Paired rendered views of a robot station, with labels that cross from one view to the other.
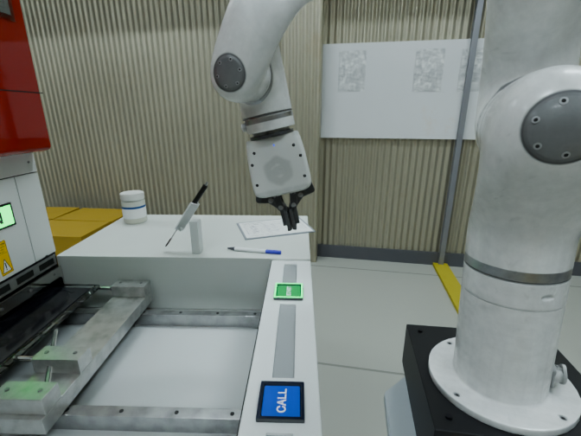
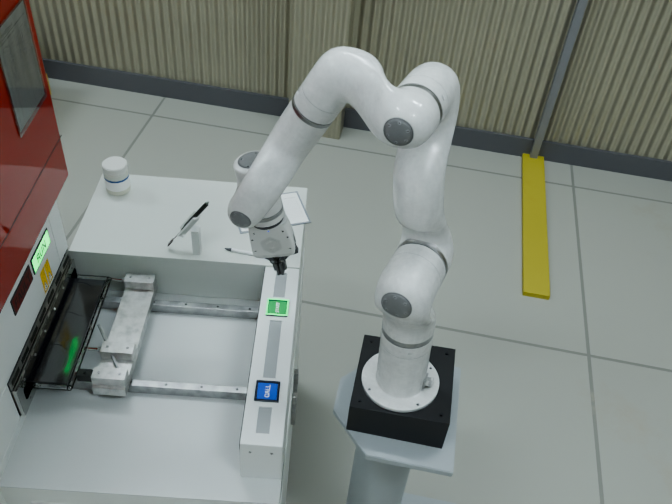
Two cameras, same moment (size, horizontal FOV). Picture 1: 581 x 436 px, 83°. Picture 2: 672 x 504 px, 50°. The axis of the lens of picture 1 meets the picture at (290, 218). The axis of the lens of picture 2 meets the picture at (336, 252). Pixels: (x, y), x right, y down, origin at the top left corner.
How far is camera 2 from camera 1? 1.25 m
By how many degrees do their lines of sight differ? 26
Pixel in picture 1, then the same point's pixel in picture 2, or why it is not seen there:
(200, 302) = (199, 291)
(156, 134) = not seen: outside the picture
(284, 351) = (270, 360)
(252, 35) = (256, 209)
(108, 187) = not seen: outside the picture
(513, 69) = (413, 234)
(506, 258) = (391, 333)
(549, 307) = (411, 357)
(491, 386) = (386, 387)
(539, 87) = (389, 286)
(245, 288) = (241, 284)
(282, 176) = (273, 248)
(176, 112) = not seen: outside the picture
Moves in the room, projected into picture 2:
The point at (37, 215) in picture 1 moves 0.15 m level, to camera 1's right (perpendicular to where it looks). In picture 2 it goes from (57, 226) to (116, 229)
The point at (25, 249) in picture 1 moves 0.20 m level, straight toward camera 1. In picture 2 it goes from (55, 257) to (93, 303)
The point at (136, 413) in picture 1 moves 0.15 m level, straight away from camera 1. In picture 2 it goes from (176, 386) to (154, 344)
